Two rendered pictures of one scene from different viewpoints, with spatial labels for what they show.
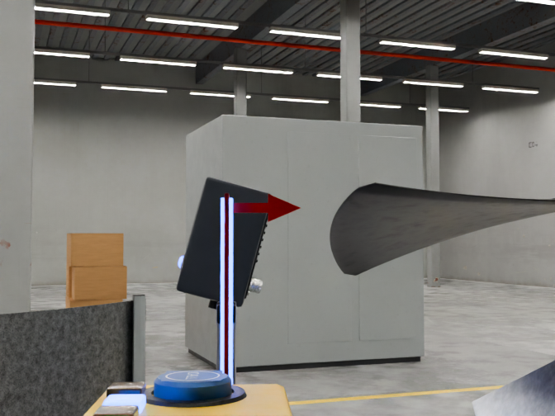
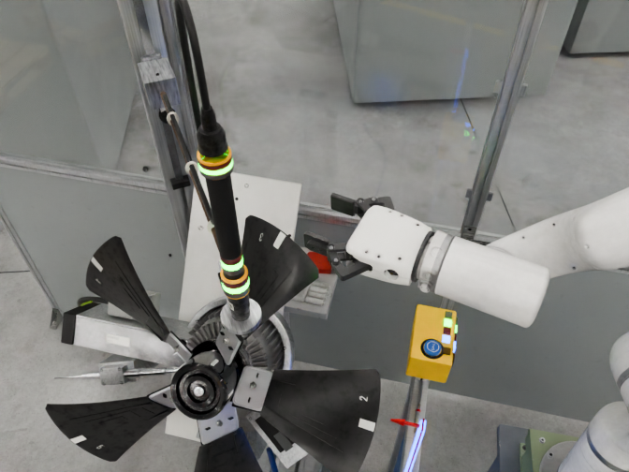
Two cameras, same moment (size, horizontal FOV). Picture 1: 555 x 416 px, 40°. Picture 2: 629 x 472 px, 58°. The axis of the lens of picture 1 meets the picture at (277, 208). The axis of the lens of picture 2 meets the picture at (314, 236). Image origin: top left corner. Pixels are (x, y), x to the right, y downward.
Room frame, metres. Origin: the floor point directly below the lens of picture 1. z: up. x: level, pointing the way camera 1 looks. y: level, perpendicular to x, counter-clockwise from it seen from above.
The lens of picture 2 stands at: (1.17, -0.03, 2.27)
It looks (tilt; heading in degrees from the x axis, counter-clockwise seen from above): 48 degrees down; 196
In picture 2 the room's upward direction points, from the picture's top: straight up
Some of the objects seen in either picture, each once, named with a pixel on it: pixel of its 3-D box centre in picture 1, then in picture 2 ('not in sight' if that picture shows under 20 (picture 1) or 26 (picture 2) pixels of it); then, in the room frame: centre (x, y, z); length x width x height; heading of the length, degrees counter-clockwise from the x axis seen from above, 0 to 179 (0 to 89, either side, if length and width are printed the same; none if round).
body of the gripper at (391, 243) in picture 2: not in sight; (392, 245); (0.62, -0.07, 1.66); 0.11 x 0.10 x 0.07; 78
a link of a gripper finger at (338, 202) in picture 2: not in sight; (354, 201); (0.55, -0.14, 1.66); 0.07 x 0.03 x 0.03; 78
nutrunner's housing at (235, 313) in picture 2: not in sight; (228, 239); (0.66, -0.30, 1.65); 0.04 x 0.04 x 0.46
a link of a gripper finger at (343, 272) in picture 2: not in sight; (358, 260); (0.66, -0.11, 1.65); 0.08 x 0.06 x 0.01; 160
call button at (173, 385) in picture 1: (192, 389); (432, 347); (0.40, 0.04, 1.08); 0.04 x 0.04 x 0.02
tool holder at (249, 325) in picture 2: not in sight; (237, 296); (0.66, -0.31, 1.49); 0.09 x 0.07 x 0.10; 38
